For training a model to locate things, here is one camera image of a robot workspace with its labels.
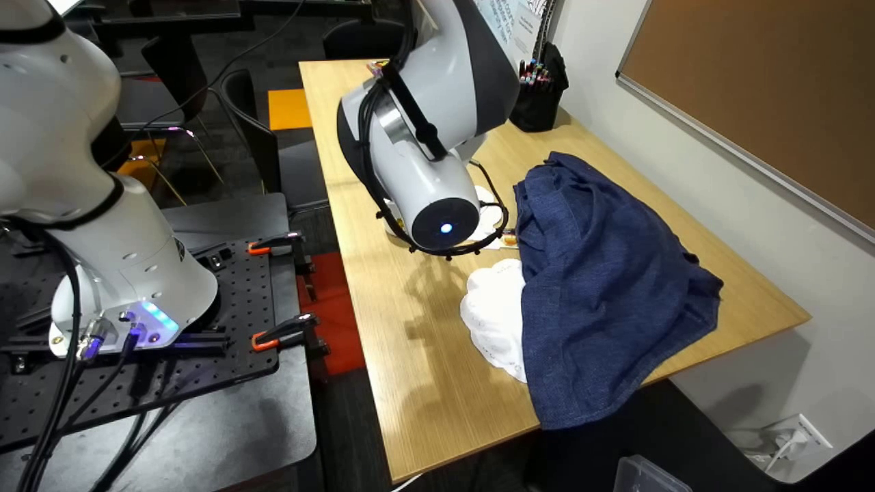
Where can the orange black clamp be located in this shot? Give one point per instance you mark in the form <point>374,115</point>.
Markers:
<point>266,246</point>
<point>290,332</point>

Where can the orange black clamp upper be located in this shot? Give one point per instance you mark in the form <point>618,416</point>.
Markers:
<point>266,246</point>

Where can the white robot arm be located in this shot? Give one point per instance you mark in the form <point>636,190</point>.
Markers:
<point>406,135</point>

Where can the dark blue cloth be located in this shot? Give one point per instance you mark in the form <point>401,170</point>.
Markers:
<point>609,293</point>

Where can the black pen holder bag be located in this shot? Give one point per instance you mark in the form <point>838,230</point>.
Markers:
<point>542,86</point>

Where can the white paper doily under cloth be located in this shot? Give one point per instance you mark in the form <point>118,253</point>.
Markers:
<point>493,316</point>

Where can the black perforated mounting board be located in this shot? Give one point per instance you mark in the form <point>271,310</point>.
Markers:
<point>203,358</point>

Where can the white power strip on floor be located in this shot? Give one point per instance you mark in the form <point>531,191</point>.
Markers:
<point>780,446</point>

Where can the brown cork pinboard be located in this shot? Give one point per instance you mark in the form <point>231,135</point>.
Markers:
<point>786,86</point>

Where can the small snack packet on table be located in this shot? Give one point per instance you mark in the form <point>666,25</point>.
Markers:
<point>506,242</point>

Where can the orange black clamp lower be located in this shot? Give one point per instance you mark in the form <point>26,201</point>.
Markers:
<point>290,332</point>

